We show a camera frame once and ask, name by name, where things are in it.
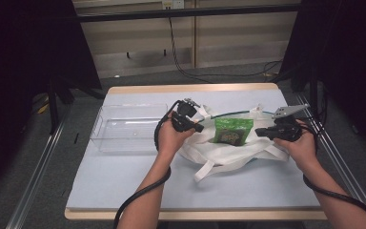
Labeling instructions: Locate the black horizontal bar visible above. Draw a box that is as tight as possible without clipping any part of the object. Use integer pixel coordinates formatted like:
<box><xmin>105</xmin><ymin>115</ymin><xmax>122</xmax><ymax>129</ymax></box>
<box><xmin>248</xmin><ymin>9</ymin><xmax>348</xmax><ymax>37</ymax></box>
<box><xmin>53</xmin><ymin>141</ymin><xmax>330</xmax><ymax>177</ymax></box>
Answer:
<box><xmin>77</xmin><ymin>3</ymin><xmax>301</xmax><ymax>23</ymax></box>

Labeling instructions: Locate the metal floor rail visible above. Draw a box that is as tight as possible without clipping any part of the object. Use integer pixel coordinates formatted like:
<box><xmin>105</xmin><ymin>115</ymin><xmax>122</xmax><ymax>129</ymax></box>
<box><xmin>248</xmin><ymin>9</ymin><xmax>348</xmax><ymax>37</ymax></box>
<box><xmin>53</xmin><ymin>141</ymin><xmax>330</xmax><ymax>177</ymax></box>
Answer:
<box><xmin>296</xmin><ymin>94</ymin><xmax>366</xmax><ymax>229</ymax></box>
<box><xmin>5</xmin><ymin>104</ymin><xmax>71</xmax><ymax>229</ymax></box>

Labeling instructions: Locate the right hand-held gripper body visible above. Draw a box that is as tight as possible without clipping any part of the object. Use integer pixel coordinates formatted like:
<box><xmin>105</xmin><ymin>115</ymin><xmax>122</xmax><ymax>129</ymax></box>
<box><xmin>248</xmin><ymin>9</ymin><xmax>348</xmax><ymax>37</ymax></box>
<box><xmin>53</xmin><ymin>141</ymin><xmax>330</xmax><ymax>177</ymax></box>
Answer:
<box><xmin>271</xmin><ymin>104</ymin><xmax>310</xmax><ymax>142</ymax></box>

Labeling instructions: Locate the light blue table mat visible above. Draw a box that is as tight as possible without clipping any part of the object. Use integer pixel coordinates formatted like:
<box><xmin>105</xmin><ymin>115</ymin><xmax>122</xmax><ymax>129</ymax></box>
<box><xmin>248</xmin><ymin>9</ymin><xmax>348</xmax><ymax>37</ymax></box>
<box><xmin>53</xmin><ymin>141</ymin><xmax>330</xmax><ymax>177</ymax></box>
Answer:
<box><xmin>66</xmin><ymin>89</ymin><xmax>322</xmax><ymax>212</ymax></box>

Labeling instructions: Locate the black metal stand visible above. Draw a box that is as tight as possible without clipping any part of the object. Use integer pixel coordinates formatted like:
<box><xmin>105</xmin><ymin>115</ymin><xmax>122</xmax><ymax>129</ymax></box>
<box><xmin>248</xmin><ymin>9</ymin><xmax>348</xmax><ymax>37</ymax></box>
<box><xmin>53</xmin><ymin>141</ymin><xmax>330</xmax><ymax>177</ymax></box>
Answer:
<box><xmin>47</xmin><ymin>75</ymin><xmax>74</xmax><ymax>135</ymax></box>

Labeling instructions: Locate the hand-held gripper black cable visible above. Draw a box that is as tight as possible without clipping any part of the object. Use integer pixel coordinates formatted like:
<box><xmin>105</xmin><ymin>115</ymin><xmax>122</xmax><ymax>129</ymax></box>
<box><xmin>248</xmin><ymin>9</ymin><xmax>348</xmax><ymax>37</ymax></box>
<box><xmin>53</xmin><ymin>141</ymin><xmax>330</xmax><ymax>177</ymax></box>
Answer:
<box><xmin>112</xmin><ymin>99</ymin><xmax>184</xmax><ymax>229</ymax></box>
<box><xmin>298</xmin><ymin>122</ymin><xmax>366</xmax><ymax>216</ymax></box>

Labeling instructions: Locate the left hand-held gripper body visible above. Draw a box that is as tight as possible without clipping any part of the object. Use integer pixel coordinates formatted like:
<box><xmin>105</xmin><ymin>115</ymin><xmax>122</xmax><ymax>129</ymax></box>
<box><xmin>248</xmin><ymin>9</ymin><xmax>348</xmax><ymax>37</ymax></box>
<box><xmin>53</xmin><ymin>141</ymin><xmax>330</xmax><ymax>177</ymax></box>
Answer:
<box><xmin>171</xmin><ymin>98</ymin><xmax>201</xmax><ymax>133</ymax></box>

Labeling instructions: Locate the green snack packet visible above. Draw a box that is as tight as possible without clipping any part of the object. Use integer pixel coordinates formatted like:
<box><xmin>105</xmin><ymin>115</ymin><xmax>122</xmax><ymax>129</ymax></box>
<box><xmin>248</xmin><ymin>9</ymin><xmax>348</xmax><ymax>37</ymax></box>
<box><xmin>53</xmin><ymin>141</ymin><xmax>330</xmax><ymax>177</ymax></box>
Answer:
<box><xmin>212</xmin><ymin>117</ymin><xmax>254</xmax><ymax>147</ymax></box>

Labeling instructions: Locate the left hand-held gripper black cable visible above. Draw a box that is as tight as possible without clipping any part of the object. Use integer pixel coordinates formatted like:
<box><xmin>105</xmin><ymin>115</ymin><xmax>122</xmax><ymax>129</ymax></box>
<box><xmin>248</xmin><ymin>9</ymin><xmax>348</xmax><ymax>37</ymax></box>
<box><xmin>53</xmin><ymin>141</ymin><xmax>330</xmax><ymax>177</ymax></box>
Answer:
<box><xmin>112</xmin><ymin>99</ymin><xmax>184</xmax><ymax>229</ymax></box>

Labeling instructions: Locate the person's right hand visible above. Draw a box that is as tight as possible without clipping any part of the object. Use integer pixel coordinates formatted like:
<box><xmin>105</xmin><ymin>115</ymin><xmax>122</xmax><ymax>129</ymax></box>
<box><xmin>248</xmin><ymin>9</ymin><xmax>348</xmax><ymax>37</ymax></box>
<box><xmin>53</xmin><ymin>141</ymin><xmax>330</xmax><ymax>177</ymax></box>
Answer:
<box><xmin>273</xmin><ymin>119</ymin><xmax>317</xmax><ymax>168</ymax></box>

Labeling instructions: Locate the long black floor cable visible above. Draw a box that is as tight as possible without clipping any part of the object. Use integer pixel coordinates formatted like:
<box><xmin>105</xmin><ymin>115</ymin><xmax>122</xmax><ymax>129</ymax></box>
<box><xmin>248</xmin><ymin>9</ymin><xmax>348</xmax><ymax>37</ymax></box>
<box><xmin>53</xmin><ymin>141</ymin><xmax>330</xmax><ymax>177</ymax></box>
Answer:
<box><xmin>167</xmin><ymin>17</ymin><xmax>284</xmax><ymax>84</ymax></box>

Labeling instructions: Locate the right hand-held gripper black cable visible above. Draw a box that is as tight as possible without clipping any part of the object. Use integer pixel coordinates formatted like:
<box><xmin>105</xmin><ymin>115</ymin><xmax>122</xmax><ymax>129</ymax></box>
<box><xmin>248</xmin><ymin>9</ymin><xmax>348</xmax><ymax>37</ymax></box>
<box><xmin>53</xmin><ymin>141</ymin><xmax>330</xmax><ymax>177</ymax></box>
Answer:
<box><xmin>298</xmin><ymin>122</ymin><xmax>366</xmax><ymax>216</ymax></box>

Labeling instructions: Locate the clear plastic container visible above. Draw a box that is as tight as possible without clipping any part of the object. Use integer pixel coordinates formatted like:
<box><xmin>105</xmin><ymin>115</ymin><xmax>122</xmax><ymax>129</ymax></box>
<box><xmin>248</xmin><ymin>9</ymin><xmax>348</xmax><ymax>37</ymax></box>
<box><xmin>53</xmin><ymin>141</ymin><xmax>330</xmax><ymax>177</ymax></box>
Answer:
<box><xmin>90</xmin><ymin>103</ymin><xmax>170</xmax><ymax>153</ymax></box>

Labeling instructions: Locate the person's left hand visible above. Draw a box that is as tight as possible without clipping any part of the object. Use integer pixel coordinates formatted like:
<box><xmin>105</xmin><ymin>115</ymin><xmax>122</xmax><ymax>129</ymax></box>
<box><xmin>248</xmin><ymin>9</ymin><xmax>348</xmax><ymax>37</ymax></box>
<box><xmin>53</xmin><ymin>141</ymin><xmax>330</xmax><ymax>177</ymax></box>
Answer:
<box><xmin>156</xmin><ymin>114</ymin><xmax>196</xmax><ymax>160</ymax></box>

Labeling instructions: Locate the white wall socket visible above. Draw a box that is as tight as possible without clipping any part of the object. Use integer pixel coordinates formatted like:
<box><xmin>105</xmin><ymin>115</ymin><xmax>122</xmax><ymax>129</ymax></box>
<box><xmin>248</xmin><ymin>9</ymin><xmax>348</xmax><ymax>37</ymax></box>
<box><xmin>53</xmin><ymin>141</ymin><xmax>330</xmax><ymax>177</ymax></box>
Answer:
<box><xmin>161</xmin><ymin>0</ymin><xmax>185</xmax><ymax>10</ymax></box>

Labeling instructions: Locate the bundle of black cables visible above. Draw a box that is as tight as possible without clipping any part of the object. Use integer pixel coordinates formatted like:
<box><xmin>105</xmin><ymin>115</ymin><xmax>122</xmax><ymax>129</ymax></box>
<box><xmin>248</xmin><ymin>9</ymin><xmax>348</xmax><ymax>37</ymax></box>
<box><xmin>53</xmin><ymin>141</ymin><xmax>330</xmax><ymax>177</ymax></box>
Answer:
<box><xmin>298</xmin><ymin>82</ymin><xmax>329</xmax><ymax>144</ymax></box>

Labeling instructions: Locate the wooden table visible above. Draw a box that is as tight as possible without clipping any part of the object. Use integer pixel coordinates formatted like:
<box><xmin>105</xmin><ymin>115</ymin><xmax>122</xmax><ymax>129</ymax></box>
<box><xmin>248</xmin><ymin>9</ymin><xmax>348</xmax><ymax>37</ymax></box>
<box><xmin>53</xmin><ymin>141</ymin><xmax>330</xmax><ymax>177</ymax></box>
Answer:
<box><xmin>64</xmin><ymin>83</ymin><xmax>328</xmax><ymax>221</ymax></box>

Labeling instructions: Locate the black curtain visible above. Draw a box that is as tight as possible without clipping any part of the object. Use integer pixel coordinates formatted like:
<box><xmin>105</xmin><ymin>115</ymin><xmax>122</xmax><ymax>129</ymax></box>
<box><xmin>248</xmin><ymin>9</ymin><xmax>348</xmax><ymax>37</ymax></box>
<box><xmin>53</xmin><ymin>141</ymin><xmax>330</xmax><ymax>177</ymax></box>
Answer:
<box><xmin>0</xmin><ymin>0</ymin><xmax>103</xmax><ymax>202</ymax></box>
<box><xmin>279</xmin><ymin>0</ymin><xmax>366</xmax><ymax>160</ymax></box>

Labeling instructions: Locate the white tote bag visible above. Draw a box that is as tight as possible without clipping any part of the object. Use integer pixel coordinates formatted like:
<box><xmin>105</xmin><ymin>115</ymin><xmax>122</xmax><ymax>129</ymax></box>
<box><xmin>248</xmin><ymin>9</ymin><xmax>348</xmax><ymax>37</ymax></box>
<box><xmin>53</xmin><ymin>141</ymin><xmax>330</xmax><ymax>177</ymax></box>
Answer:
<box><xmin>176</xmin><ymin>103</ymin><xmax>292</xmax><ymax>183</ymax></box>

